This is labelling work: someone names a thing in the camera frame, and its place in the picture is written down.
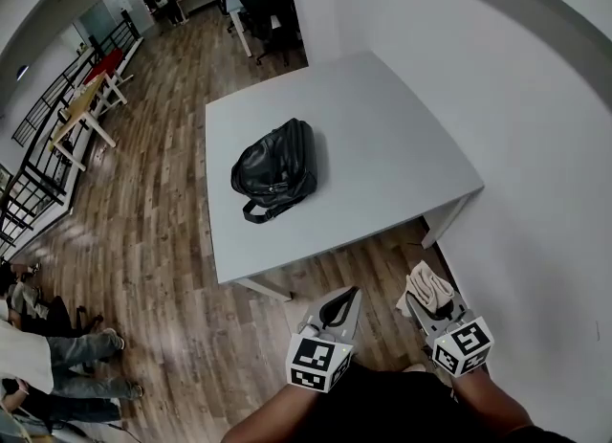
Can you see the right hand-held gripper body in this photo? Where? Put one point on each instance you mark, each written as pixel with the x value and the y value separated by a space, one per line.
pixel 461 347

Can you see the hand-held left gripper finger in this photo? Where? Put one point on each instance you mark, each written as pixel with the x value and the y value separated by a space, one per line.
pixel 318 309
pixel 353 324

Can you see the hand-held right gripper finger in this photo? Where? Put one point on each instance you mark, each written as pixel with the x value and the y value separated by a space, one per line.
pixel 460 304
pixel 412 314

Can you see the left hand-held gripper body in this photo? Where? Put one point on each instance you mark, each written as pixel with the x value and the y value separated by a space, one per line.
pixel 315 362

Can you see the beige cloth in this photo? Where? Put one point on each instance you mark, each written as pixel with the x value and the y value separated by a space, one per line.
pixel 425 288

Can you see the black leather bag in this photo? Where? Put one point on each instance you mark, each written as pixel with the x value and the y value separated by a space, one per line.
pixel 275 163

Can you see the person's right forearm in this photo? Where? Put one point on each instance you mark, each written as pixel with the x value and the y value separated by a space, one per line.
pixel 492 403

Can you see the person's left forearm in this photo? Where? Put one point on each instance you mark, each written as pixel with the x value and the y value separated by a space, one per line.
pixel 272 414

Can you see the white table leg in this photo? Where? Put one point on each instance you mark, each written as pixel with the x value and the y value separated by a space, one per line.
pixel 444 223
pixel 265 290

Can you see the person's black t-shirt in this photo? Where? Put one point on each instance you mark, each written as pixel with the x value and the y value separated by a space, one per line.
pixel 382 407

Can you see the black metal railing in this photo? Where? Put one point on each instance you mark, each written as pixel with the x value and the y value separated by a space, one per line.
pixel 45 187

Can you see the wooden top table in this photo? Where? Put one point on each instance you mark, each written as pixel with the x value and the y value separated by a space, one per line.
pixel 79 106

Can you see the pale blue top desk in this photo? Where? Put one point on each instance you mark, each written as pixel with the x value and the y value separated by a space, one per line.
pixel 234 1

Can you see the red top table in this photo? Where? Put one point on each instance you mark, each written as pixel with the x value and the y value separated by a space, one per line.
pixel 102 64

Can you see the green framed picture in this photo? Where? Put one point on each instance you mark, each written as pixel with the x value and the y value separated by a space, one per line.
pixel 5 178

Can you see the frosted glass partition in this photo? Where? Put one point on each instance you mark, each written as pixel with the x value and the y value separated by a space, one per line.
pixel 95 17

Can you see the black pendant lamp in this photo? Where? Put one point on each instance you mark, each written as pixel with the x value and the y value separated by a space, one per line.
pixel 22 72

